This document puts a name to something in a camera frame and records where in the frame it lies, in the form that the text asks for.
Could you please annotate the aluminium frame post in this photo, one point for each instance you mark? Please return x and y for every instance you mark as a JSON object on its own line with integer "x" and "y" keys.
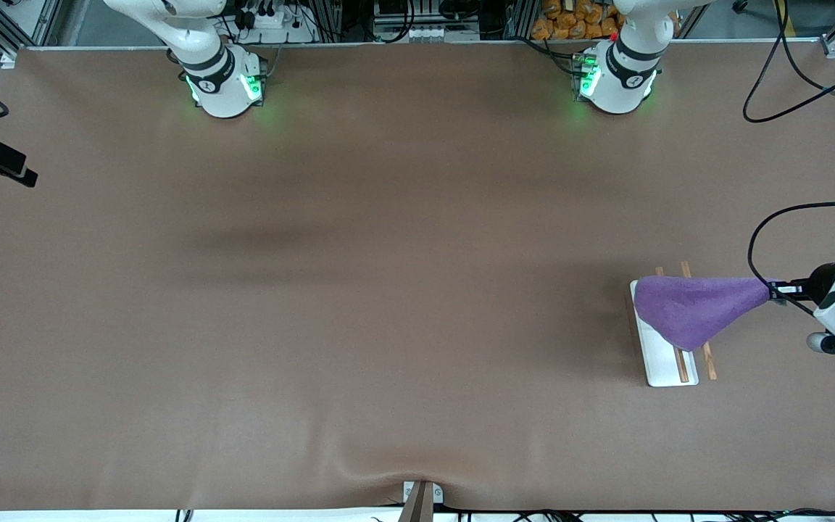
{"x": 519, "y": 18}
{"x": 330, "y": 18}

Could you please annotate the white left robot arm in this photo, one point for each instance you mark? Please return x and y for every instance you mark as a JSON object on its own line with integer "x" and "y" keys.
{"x": 617, "y": 87}

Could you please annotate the white power strip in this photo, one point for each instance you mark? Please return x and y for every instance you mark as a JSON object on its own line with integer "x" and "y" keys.
{"x": 272, "y": 22}

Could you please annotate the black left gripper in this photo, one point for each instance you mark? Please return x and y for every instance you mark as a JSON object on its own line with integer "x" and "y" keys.
{"x": 821, "y": 279}

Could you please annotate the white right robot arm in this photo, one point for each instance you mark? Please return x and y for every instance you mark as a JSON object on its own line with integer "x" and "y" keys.
{"x": 222, "y": 94}

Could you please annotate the wooden chopsticks pair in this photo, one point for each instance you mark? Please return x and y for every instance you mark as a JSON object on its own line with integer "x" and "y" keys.
{"x": 709, "y": 362}

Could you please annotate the heap of orange lumpy objects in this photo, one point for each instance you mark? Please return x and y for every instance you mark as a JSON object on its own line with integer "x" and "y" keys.
{"x": 570, "y": 25}

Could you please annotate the white rack base plate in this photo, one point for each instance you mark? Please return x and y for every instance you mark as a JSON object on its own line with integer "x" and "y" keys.
{"x": 660, "y": 366}

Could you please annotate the brown camera mount post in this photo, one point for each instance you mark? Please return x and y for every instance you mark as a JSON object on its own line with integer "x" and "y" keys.
{"x": 417, "y": 507}

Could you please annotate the small metal mounting bracket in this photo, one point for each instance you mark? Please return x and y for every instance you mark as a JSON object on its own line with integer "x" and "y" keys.
{"x": 438, "y": 494}

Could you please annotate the white terminal block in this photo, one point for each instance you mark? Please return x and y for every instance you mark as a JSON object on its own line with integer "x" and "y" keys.
{"x": 432, "y": 32}

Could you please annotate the purple towel with grey backing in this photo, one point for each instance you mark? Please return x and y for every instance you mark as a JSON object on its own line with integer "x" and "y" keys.
{"x": 693, "y": 308}

